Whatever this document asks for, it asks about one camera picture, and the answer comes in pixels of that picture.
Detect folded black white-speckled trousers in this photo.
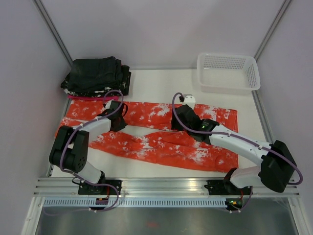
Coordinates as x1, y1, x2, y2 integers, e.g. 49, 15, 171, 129
60, 65, 131, 97

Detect white perforated plastic basket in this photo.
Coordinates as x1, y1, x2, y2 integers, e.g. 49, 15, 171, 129
197, 52, 261, 95

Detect folded pink trousers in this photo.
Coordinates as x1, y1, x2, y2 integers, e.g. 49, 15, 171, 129
67, 95, 103, 101

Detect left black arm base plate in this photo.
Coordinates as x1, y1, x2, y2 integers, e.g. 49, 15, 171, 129
72, 178, 122, 197

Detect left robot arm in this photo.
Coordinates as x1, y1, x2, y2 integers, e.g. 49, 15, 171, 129
49, 100, 128, 194

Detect folded black trousers top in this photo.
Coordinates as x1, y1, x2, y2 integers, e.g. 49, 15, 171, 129
67, 56, 123, 92

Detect right aluminium frame post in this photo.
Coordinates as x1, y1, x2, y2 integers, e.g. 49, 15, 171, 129
254, 0, 293, 62

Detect aluminium frame post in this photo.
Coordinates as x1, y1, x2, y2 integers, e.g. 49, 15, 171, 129
254, 0, 293, 62
33, 0, 73, 67

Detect left aluminium frame post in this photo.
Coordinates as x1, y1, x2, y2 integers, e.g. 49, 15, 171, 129
33, 0, 73, 67

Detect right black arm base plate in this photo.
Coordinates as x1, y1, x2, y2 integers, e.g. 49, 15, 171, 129
204, 179, 251, 196

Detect orange white tie-dye trousers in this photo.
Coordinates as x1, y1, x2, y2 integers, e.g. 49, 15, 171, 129
59, 99, 239, 172

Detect white slotted cable duct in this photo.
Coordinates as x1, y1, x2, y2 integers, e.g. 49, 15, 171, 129
44, 197, 235, 208

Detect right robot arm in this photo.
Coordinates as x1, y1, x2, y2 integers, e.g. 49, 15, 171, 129
172, 105, 297, 194

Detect aluminium front rail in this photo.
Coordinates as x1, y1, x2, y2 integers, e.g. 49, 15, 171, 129
33, 177, 300, 198

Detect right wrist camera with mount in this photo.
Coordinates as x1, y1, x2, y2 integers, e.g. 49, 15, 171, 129
179, 94, 196, 109

